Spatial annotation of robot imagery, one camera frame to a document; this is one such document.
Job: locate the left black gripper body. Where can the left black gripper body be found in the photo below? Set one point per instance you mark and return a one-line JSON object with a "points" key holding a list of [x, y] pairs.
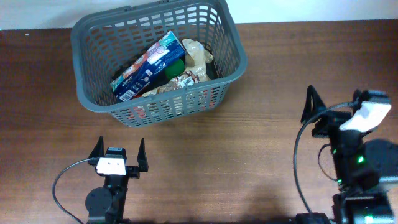
{"points": [[132, 170]]}

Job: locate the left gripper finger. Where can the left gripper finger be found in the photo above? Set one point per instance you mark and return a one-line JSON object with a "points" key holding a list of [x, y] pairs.
{"points": [[98, 150], [142, 158]]}

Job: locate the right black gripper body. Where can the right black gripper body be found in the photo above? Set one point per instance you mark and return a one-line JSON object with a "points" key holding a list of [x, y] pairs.
{"points": [[331, 129]]}

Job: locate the orange spaghetti pasta packet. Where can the orange spaghetti pasta packet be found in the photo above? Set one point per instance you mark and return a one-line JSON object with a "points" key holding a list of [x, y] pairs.
{"points": [[177, 106]]}

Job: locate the Kleenex tissue multipack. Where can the Kleenex tissue multipack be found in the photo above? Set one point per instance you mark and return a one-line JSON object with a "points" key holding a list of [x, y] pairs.
{"points": [[146, 69]]}

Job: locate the brown snack pouch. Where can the brown snack pouch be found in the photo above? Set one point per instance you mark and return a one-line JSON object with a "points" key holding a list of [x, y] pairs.
{"points": [[183, 80]]}

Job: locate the grey plastic shopping basket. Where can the grey plastic shopping basket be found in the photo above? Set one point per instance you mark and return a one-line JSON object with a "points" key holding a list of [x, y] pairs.
{"points": [[105, 43]]}

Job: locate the green lid glass jar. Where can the green lid glass jar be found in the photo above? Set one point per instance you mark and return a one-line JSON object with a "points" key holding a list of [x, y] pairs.
{"points": [[175, 69]]}

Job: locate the beige pasta bag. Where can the beige pasta bag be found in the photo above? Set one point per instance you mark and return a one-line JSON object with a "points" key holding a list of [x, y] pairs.
{"points": [[196, 59]]}

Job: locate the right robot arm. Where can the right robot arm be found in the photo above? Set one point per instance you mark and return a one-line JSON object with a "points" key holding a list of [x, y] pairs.
{"points": [[365, 171]]}

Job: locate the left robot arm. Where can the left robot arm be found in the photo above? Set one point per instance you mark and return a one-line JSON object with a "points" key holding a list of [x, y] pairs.
{"points": [[106, 204]]}

